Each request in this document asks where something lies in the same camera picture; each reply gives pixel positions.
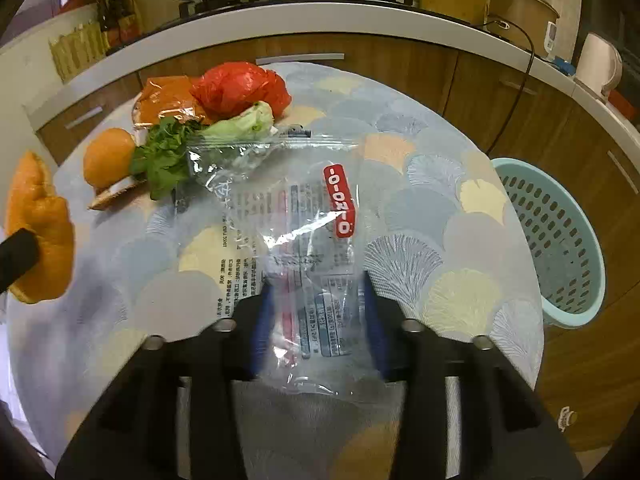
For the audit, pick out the small white object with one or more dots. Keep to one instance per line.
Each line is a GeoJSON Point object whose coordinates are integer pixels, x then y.
{"type": "Point", "coordinates": [567, 419]}

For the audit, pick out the red container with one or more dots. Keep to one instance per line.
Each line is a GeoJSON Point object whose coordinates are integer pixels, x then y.
{"type": "Point", "coordinates": [625, 105]}

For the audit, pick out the clear printed plastic bag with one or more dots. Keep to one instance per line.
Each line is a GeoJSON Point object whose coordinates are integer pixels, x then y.
{"type": "Point", "coordinates": [300, 210]}

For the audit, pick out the beige rice cooker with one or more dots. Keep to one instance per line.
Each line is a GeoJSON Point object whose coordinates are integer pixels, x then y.
{"type": "Point", "coordinates": [520, 10]}

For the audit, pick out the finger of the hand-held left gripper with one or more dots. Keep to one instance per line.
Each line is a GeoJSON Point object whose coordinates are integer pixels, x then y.
{"type": "Point", "coordinates": [15, 256]}

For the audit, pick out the thin dark sauce bottle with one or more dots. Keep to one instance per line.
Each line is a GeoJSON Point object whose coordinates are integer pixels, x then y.
{"type": "Point", "coordinates": [103, 22]}

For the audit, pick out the white electric kettle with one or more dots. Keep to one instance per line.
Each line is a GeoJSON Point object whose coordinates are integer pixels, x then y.
{"type": "Point", "coordinates": [597, 62]}

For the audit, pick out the small blue object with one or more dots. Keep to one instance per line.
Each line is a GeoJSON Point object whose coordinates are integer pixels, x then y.
{"type": "Point", "coordinates": [563, 66]}

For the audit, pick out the red label sauce bottle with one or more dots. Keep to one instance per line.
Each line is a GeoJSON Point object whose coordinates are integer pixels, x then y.
{"type": "Point", "coordinates": [122, 17]}

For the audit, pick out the small white timer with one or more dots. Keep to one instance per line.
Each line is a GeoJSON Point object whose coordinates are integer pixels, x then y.
{"type": "Point", "coordinates": [550, 35]}

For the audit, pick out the orange clear wrapper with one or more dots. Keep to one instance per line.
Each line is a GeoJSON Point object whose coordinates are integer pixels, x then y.
{"type": "Point", "coordinates": [165, 97]}

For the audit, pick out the brown bread slice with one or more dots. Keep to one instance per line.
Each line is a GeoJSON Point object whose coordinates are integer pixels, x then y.
{"type": "Point", "coordinates": [112, 194]}

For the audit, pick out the fan pattern tablecloth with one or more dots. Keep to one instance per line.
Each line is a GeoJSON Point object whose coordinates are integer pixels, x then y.
{"type": "Point", "coordinates": [425, 200]}

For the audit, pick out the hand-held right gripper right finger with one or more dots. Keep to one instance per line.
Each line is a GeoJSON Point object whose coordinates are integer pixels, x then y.
{"type": "Point", "coordinates": [376, 332]}

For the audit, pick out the round orange bun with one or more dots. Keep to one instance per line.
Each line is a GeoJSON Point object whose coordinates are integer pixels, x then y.
{"type": "Point", "coordinates": [107, 157]}

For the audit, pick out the light blue perforated basket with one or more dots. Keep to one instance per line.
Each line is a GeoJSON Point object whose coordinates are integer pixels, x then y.
{"type": "Point", "coordinates": [550, 240]}

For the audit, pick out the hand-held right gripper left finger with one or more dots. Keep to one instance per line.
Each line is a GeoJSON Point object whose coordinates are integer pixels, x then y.
{"type": "Point", "coordinates": [260, 332]}

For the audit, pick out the dark leafy greens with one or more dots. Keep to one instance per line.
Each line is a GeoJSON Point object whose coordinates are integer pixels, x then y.
{"type": "Point", "coordinates": [162, 157]}

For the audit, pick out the red plastic bag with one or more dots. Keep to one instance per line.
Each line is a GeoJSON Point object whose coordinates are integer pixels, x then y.
{"type": "Point", "coordinates": [235, 87]}

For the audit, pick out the pale green lettuce piece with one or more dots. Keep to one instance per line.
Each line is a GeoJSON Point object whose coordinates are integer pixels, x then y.
{"type": "Point", "coordinates": [245, 122]}

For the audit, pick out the fried dough piece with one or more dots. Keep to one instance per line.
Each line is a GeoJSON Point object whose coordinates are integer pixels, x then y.
{"type": "Point", "coordinates": [45, 215]}

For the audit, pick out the yellow slotted basket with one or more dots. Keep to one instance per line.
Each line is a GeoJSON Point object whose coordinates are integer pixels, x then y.
{"type": "Point", "coordinates": [77, 52]}

